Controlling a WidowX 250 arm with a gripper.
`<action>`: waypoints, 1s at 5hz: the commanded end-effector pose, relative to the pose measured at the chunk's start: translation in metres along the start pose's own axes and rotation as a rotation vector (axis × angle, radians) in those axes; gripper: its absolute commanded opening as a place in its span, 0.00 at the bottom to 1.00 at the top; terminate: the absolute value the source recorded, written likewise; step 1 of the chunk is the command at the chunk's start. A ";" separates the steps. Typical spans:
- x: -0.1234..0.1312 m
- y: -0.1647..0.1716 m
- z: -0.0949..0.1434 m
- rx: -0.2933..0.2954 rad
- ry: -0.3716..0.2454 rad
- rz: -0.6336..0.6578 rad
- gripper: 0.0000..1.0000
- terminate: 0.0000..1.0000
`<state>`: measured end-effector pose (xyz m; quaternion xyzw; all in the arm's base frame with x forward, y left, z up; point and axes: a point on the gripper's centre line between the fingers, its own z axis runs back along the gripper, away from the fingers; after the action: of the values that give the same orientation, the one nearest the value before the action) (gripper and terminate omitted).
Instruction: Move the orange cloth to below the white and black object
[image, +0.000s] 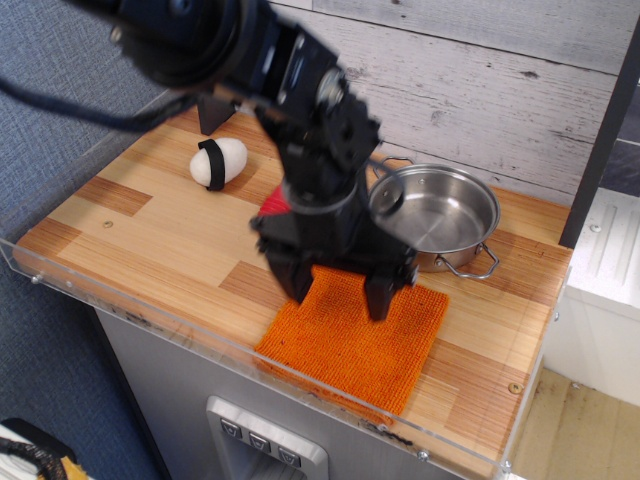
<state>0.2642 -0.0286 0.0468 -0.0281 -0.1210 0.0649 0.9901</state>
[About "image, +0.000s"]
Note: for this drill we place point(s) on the white and black sushi toy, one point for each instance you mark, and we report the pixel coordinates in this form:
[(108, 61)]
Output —
[(218, 162)]

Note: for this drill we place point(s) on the grey toy fridge cabinet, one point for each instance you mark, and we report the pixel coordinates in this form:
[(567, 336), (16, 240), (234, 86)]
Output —
[(171, 384)]

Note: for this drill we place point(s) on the black right vertical post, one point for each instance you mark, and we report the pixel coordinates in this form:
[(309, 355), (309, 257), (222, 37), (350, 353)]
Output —
[(612, 121)]

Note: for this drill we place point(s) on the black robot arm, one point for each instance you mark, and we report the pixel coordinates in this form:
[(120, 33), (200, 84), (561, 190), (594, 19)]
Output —
[(244, 52)]

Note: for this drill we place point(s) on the red handled metal spoon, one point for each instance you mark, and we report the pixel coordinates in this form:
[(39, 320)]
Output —
[(275, 204)]

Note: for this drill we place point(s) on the black left vertical post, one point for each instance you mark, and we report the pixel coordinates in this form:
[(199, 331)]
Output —
[(213, 112)]

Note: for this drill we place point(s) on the orange knitted cloth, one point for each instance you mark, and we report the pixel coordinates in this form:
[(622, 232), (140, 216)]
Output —
[(342, 354)]

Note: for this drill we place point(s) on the clear acrylic table guard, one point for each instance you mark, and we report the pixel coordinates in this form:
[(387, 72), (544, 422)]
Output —
[(133, 235)]

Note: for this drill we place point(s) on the black vertical post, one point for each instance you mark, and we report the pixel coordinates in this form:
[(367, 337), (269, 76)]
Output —
[(213, 112), (612, 121)]

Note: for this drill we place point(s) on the silver dispenser button panel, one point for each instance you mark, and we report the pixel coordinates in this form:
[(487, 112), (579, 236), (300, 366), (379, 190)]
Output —
[(246, 441)]

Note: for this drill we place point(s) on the black and yellow bag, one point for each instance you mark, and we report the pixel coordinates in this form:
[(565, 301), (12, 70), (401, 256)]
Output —
[(28, 452)]

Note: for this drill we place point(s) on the stainless steel pot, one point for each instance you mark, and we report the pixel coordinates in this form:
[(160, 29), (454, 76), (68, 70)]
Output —
[(443, 213)]

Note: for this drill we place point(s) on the white toy sink unit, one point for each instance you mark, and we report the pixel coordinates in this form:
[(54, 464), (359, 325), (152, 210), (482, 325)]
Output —
[(593, 338)]

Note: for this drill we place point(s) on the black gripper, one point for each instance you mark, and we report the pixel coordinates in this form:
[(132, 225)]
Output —
[(342, 235)]

